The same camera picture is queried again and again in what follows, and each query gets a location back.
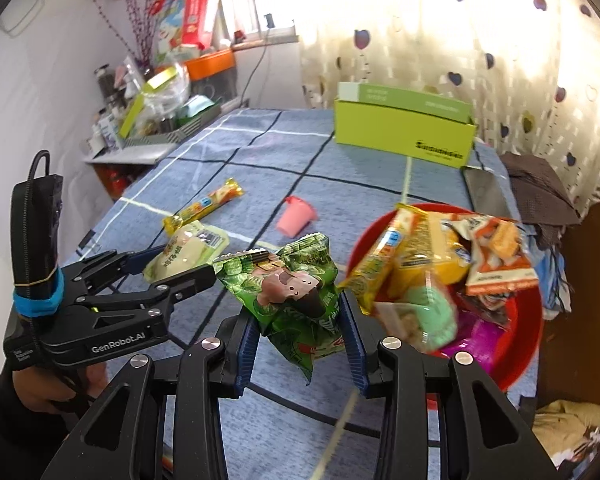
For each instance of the heart print curtain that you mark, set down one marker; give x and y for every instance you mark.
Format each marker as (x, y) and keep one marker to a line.
(530, 60)

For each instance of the purple snack packet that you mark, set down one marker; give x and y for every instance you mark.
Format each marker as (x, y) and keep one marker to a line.
(475, 345)

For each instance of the blue checked blanket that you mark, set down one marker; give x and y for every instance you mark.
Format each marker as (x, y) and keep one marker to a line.
(260, 150)

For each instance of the blue cloth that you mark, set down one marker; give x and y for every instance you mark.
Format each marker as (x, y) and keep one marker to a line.
(547, 270)

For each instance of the lime green cardboard box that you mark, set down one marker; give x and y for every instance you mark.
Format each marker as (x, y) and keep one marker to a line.
(395, 132)

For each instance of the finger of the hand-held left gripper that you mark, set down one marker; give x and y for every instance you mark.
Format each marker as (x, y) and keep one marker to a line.
(147, 259)
(190, 282)

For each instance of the beige snack packet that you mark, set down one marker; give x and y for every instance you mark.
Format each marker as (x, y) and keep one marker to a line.
(190, 250)

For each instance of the black smartphone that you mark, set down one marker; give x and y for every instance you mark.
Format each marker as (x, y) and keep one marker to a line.
(485, 190)

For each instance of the grey plastic basket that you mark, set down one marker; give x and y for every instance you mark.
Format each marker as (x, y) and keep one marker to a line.
(180, 127)

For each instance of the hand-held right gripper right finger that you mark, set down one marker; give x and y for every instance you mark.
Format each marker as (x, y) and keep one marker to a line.
(355, 350)

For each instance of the printed cloth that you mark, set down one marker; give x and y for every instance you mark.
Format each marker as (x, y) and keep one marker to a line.
(570, 430)

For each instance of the lime green box lid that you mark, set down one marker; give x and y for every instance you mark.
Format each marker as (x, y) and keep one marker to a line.
(135, 105)

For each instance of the light green snack packet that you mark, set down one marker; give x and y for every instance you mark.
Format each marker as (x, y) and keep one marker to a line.
(430, 315)

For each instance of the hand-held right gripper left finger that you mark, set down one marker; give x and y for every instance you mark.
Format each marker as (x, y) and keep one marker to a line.
(245, 355)

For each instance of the orange snack packet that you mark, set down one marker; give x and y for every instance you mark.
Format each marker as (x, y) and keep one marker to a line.
(500, 260)

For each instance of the dark glass jar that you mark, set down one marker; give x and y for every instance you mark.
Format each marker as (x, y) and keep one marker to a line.
(104, 85)

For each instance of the clear plastic bag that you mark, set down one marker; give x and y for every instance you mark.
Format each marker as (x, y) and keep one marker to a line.
(170, 90)

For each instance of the wooden wardrobe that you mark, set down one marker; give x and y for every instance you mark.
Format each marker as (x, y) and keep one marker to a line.
(580, 310)

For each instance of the person's left forearm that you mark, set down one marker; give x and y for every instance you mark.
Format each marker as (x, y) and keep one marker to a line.
(10, 435)

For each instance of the colourful diaper pack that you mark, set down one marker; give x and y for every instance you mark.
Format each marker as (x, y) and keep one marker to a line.
(185, 15)

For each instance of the yellow snack packet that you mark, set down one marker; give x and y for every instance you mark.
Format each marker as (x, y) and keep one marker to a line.
(430, 255)

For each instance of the dark snack packet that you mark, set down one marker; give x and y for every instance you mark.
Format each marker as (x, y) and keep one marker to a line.
(485, 307)

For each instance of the dark checked cloth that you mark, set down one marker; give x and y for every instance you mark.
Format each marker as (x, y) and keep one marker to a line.
(540, 190)

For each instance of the person's left hand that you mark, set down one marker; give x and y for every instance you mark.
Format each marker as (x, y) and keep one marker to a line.
(32, 385)

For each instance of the red plastic basin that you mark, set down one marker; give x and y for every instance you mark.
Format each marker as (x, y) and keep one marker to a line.
(510, 355)

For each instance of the long yellow snack bar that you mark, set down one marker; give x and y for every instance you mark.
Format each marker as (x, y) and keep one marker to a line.
(205, 205)
(375, 265)

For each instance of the orange storage box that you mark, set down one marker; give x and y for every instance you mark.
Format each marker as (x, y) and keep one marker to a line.
(210, 64)

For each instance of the white shelf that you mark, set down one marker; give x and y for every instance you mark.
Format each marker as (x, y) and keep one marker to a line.
(125, 155)

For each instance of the pink plastic cup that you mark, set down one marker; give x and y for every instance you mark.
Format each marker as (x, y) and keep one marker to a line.
(297, 217)

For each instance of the purple decorative branches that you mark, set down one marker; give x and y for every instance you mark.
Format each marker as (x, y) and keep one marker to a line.
(135, 20)

